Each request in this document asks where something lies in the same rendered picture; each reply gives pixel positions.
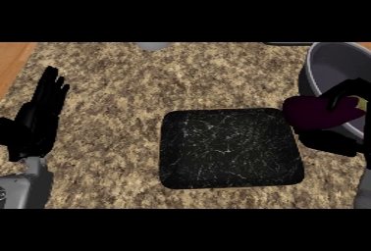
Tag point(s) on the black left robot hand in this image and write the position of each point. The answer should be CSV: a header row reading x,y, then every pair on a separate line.
x,y
36,117

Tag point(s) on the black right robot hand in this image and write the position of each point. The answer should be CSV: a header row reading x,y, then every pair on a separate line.
x,y
345,94

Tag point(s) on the dark purple eggplant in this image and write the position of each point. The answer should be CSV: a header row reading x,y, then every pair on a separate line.
x,y
314,112

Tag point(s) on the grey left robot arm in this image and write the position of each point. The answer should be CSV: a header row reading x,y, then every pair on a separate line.
x,y
27,186

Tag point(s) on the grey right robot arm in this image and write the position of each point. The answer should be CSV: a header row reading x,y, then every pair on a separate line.
x,y
364,196

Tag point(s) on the grey metal pot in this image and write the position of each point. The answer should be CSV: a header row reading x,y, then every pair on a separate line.
x,y
338,68

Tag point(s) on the black marble tray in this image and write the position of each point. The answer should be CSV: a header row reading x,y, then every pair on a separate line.
x,y
230,148

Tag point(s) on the grey rounded object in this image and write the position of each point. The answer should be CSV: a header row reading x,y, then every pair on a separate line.
x,y
156,46

